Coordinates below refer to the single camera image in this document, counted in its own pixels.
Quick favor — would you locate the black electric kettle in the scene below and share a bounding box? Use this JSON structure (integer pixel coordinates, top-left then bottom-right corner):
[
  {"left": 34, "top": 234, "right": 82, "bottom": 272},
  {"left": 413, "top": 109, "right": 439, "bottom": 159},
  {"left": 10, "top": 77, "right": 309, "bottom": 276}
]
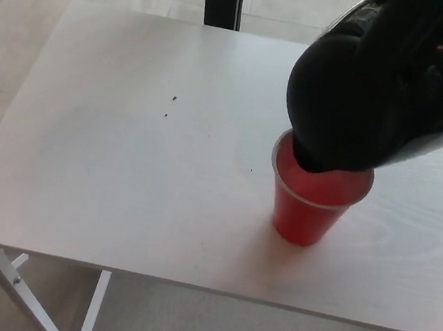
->
[{"left": 276, "top": 0, "right": 443, "bottom": 191}]

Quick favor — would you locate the red plastic cup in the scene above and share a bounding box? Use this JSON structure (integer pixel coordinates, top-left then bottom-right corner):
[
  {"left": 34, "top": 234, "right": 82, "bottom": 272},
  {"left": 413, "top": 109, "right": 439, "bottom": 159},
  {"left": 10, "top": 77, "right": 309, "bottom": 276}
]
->
[{"left": 261, "top": 125, "right": 380, "bottom": 254}]

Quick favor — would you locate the white metal table leg frame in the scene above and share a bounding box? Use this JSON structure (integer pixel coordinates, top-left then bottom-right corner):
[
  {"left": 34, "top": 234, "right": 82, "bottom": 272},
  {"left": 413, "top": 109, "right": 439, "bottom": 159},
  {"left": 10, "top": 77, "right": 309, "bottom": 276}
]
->
[{"left": 0, "top": 246, "right": 114, "bottom": 331}]

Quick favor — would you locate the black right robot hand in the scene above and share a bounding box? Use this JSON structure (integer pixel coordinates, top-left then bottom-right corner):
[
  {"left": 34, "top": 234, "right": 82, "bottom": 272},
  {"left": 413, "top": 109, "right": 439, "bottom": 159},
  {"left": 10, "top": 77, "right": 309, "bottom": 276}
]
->
[{"left": 347, "top": 0, "right": 443, "bottom": 138}]

